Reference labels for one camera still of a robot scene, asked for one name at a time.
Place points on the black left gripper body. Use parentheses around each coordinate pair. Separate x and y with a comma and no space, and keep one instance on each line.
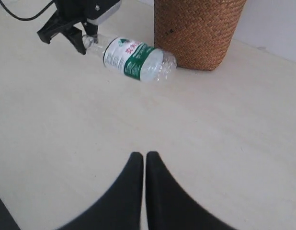
(80,11)

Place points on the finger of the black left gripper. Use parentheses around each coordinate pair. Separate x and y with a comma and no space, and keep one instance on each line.
(74,35)
(55,24)

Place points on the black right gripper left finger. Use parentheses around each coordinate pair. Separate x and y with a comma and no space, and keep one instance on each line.
(119,208)

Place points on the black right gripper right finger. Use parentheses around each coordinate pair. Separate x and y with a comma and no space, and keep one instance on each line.
(169,206)

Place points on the clear plastic water bottle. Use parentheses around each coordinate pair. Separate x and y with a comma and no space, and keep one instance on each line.
(132,58)

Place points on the brown woven wicker basket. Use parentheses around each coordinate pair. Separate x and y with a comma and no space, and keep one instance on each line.
(197,32)

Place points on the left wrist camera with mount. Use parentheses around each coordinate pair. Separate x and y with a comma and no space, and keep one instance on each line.
(97,11)

